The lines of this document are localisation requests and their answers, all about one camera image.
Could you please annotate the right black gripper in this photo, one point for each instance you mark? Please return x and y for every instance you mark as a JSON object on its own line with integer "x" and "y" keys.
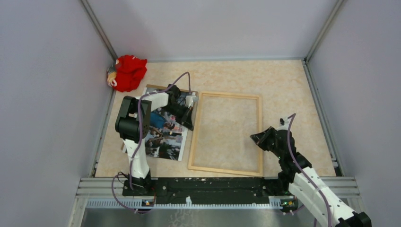
{"x": 261, "y": 138}

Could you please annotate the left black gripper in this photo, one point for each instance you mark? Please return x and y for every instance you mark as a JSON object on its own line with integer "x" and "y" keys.
{"x": 186, "y": 119}

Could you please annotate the printed photo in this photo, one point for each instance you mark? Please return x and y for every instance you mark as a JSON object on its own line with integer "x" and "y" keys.
{"x": 147, "y": 129}

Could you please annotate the wooden picture frame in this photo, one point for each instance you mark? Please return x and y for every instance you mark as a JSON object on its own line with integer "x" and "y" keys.
{"x": 225, "y": 131}

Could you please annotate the transparent plastic sheet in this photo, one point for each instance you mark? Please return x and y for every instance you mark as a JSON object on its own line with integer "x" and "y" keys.
{"x": 227, "y": 131}

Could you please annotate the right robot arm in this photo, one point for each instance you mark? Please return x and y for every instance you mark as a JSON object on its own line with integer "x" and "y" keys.
{"x": 299, "y": 178}

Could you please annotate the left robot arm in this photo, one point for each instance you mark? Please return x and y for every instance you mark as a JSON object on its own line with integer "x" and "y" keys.
{"x": 139, "y": 169}

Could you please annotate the red crumpled cloth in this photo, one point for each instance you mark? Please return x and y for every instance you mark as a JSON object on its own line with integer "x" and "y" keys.
{"x": 126, "y": 73}

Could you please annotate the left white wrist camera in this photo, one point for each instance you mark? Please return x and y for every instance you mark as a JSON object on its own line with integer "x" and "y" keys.
{"x": 190, "y": 100}

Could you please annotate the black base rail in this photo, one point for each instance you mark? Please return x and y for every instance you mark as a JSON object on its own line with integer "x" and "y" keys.
{"x": 213, "y": 190}

